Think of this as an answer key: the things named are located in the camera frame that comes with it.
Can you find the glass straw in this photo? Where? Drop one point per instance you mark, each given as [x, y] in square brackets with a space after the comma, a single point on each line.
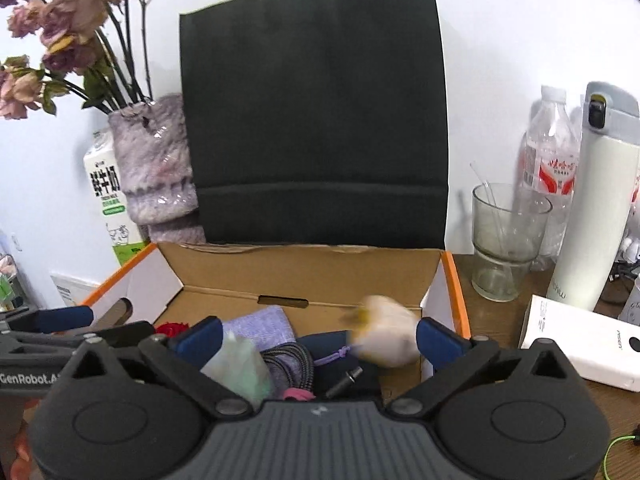
[492, 200]

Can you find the pink clip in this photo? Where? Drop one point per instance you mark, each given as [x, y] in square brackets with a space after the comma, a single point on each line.
[297, 394]

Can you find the white milk carton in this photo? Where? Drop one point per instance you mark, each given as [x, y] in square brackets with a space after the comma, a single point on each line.
[107, 195]

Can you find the green neckband earphones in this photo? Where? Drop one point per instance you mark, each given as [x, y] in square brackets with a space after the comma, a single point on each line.
[612, 447]

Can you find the brown wooden desktop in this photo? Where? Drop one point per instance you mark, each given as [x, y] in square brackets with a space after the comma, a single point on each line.
[495, 340]

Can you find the white and yellow plush toy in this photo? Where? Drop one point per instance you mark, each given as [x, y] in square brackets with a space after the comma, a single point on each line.
[387, 332]

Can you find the black paper bag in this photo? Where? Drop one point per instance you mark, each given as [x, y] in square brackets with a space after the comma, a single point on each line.
[310, 110]

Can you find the storage rack with bottles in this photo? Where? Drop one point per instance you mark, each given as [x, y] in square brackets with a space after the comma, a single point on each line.
[10, 285]

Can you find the clear plastic bag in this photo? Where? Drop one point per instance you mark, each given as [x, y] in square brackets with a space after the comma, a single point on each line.
[237, 370]

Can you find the white thermos bottle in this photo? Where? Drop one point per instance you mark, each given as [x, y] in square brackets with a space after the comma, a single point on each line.
[595, 210]

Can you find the dried pink flower bouquet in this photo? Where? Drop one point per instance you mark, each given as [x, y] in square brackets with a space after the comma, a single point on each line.
[65, 25]

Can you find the white wall socket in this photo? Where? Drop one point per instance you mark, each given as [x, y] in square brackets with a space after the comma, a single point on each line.
[16, 242]

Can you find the purple knitted cloth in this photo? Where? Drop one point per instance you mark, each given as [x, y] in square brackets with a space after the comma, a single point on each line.
[260, 325]

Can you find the navy zipper pouch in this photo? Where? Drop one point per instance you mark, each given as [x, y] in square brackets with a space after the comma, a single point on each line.
[327, 342]

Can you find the red rose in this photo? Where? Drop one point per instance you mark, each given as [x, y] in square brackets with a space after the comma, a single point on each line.
[172, 330]

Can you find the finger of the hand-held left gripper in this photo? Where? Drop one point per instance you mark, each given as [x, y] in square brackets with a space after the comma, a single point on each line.
[60, 319]
[125, 334]

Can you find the orange cardboard box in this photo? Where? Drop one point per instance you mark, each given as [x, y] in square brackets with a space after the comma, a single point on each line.
[300, 270]

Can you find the purple textured vase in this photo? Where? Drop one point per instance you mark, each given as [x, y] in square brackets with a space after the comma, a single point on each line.
[152, 170]

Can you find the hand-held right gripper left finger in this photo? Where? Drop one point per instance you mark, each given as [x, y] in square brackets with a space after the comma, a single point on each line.
[202, 342]

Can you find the white power bank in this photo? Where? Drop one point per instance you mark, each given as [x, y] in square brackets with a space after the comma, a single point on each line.
[575, 340]

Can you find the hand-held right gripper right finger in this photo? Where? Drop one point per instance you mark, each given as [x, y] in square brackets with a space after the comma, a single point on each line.
[437, 342]

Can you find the person's left hand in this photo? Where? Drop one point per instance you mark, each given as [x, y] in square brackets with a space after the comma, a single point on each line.
[22, 455]

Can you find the clear glass cup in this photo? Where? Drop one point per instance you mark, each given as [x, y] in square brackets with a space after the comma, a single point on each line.
[507, 250]

